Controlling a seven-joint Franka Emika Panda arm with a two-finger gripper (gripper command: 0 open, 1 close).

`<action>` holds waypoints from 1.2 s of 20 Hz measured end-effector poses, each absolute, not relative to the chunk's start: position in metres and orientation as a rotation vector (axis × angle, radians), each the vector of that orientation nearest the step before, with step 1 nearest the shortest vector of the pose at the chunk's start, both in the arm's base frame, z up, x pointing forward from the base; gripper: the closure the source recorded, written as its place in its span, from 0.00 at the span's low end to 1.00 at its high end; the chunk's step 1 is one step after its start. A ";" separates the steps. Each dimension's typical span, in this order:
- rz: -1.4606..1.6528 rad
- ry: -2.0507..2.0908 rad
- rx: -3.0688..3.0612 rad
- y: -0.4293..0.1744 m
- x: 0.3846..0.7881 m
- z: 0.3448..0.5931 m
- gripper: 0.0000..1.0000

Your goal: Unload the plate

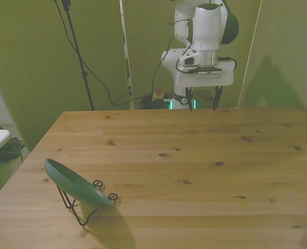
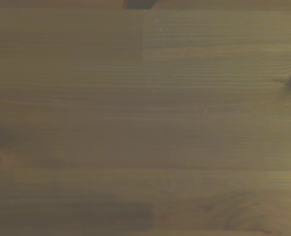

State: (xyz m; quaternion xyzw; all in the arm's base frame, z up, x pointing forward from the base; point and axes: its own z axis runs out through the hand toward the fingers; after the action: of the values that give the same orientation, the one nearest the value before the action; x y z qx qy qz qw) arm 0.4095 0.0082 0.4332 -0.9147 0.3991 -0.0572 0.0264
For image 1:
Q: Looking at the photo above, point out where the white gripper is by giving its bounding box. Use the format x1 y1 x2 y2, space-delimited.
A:
176 60 235 113

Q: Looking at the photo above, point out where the green plate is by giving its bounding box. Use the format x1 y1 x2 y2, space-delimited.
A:
44 158 115 209

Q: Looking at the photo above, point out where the yellow emergency stop button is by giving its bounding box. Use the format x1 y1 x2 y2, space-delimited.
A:
152 88 165 102

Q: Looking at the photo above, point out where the white vertical strip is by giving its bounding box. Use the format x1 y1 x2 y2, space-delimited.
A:
119 0 134 110

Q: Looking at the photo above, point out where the dark bag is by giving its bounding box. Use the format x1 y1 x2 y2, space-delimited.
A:
0 137 26 163

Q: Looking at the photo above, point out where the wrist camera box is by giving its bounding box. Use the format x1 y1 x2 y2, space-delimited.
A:
187 66 227 77

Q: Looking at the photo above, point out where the black floor cable bundle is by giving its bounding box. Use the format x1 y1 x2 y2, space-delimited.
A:
139 95 173 110

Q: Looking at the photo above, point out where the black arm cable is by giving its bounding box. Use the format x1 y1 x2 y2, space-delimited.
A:
151 17 238 97

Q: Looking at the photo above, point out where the thin white cord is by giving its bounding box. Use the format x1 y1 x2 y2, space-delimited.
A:
236 0 263 109

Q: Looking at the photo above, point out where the black stand cable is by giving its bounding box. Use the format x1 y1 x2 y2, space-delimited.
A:
54 0 154 107

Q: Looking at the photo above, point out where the black camera stand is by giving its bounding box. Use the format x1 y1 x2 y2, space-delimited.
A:
53 0 95 112

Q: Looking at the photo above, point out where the black wire plate stand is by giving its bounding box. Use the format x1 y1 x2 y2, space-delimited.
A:
56 179 121 229

